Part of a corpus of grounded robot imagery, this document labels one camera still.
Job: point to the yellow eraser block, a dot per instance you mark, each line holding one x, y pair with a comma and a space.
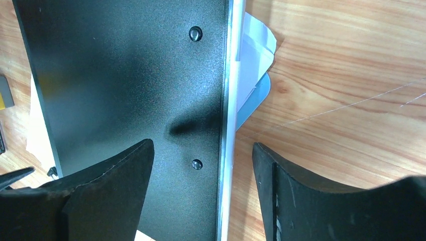
6, 94

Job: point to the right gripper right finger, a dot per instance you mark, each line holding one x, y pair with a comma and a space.
298, 204

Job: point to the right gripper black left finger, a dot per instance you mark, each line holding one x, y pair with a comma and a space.
101, 202

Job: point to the black folder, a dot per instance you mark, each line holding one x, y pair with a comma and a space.
109, 74

